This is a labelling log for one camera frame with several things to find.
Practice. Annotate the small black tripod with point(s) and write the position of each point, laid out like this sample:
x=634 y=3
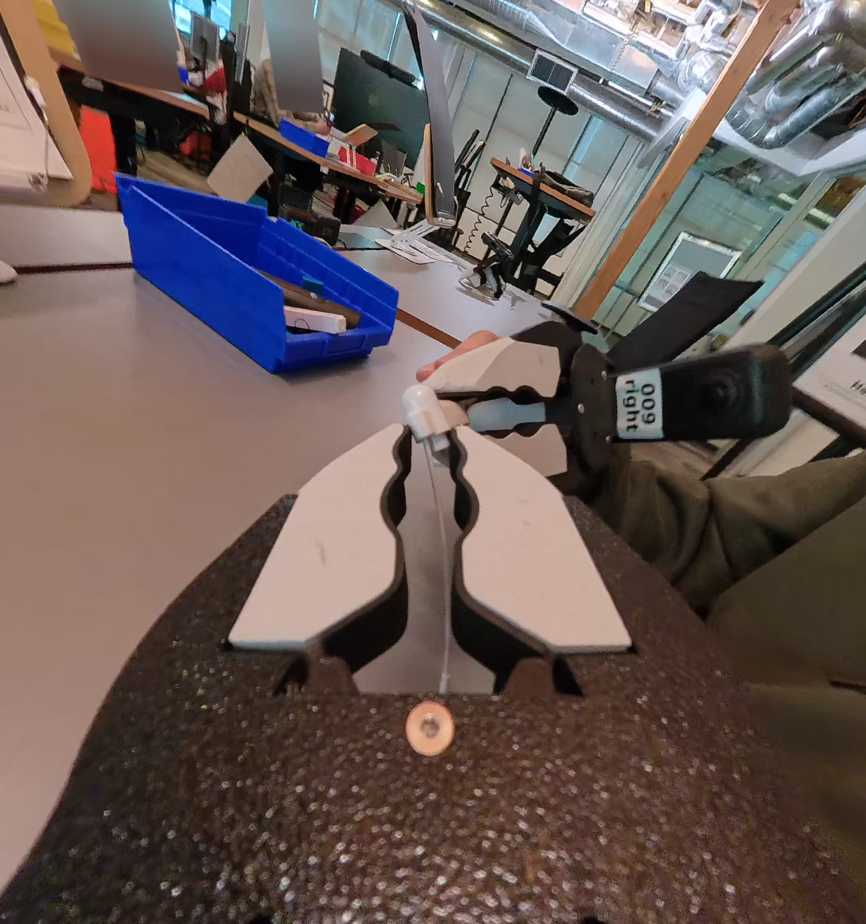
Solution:
x=494 y=263

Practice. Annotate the white flat box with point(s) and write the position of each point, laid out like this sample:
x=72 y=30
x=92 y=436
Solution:
x=314 y=320

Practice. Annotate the grey office desk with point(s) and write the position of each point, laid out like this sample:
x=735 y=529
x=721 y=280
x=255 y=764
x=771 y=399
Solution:
x=144 y=94
x=317 y=155

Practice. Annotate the teal block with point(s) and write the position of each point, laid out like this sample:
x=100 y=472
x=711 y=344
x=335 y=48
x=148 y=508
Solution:
x=313 y=286

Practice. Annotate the black power device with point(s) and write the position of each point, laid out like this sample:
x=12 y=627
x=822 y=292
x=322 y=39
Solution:
x=326 y=229

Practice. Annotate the black standing desk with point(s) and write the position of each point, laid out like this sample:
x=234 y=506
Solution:
x=541 y=188

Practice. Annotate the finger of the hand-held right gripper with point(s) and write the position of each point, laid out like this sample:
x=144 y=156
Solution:
x=508 y=364
x=541 y=455

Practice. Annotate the small blue bin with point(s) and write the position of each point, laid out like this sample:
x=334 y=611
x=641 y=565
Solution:
x=303 y=137

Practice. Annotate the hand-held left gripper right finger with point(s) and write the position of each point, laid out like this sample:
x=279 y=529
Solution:
x=534 y=570

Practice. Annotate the instruction sheet on board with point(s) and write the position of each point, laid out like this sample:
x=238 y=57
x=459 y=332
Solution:
x=64 y=108

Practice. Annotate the ceiling air vent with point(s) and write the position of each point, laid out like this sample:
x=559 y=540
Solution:
x=552 y=70

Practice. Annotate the loose paper sheets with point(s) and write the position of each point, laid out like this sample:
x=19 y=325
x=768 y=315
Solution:
x=418 y=249

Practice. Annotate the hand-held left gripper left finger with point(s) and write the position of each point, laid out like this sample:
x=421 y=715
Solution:
x=317 y=563

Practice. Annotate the grey leaning panel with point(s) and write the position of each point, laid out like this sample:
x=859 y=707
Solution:
x=436 y=108

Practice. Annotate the black monitor screen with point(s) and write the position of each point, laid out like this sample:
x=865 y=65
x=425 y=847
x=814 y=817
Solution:
x=375 y=101

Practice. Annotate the person's right forearm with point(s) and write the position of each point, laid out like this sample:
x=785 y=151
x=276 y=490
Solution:
x=693 y=527

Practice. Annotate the black picture frame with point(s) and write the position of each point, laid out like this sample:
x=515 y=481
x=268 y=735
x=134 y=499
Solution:
x=859 y=375

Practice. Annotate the person's right hand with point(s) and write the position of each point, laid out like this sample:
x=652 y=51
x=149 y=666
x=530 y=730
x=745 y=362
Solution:
x=454 y=354

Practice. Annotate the small red bin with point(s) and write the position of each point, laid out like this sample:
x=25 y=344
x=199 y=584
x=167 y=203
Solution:
x=357 y=159

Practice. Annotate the slim wooden pillar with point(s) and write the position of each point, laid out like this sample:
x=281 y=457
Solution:
x=685 y=151

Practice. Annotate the blue plastic bin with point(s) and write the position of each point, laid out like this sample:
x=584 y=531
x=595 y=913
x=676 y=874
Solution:
x=209 y=289

